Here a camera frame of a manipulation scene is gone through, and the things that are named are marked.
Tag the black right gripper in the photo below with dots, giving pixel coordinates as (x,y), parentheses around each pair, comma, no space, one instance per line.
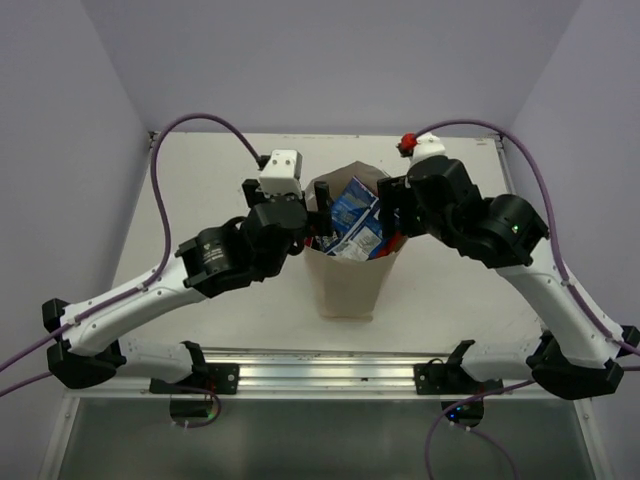
(395,191)

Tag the blue cookie packet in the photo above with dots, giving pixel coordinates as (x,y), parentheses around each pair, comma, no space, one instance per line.
(357,230)

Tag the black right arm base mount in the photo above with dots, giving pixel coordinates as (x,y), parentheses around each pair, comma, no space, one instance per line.
(438,378)

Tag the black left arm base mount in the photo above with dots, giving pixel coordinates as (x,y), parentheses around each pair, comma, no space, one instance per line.
(217,378)

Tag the red Doritos chip bag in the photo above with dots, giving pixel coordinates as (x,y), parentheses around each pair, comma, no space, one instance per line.
(390,245)

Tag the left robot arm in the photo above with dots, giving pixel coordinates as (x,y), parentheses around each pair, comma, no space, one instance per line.
(93,343)

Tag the white paper bag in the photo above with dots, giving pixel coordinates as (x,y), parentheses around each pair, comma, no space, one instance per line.
(346,288)

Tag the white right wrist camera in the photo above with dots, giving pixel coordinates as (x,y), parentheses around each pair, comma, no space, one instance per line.
(417,148)

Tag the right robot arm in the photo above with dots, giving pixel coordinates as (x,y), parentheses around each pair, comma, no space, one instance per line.
(571,358)

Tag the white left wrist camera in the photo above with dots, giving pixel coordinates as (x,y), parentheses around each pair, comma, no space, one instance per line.
(281,174)

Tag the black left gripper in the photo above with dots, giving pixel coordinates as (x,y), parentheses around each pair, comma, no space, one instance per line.
(321,223)

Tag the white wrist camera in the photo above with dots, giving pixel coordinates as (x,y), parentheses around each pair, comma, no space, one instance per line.
(281,174)
(417,148)

